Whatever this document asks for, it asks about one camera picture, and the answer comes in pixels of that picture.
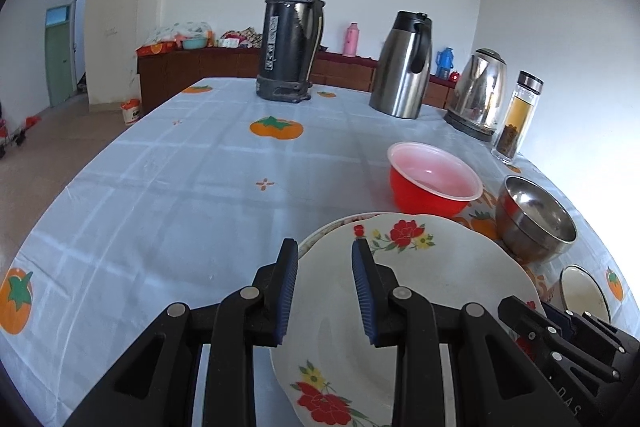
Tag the dark grey thermos flask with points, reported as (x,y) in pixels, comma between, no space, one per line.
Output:
(285,42)

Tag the white printed plastic bag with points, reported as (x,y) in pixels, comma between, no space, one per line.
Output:
(170,32)

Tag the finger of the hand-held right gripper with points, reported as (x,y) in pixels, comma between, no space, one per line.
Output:
(540,332)
(557,319)

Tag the glass tea bottle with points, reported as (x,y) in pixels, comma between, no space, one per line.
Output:
(517,117)

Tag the pink thermos jug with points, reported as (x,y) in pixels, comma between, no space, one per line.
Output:
(351,41)

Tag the teal plastic basin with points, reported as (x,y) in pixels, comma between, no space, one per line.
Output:
(194,43)

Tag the blue thermos jug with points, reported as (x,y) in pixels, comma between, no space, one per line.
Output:
(445,63)

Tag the white enamel bowl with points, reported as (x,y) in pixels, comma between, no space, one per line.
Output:
(585,292)

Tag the pale blue persimmon print tablecloth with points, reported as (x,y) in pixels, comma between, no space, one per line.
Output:
(175,207)

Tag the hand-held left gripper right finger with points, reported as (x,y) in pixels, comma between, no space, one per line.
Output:
(362,292)

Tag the stainless steel carafe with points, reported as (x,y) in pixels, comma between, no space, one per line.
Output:
(400,77)

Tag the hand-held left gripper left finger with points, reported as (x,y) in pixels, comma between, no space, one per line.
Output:
(286,292)

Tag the white orange floor bag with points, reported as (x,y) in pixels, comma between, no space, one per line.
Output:
(131,113)

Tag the stainless steel electric kettle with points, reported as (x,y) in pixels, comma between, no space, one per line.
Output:
(475,92)

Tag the white speckled rim plate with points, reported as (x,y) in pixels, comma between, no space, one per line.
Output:
(320,234)

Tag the white red flower plate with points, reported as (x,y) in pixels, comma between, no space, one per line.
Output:
(435,277)

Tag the dark wooden sideboard cabinet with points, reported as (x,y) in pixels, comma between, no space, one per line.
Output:
(200,64)

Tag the green door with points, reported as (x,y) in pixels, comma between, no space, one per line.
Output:
(57,62)

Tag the red patterned cloth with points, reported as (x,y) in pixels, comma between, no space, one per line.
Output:
(247,38)

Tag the red plastic bowl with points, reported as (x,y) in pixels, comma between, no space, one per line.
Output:
(415,192)

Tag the red wheeled cart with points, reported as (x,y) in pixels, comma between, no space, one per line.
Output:
(15,137)

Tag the small red ornament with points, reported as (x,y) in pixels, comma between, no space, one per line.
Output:
(454,76)

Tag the stainless steel bowl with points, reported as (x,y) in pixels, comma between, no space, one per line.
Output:
(530,232)

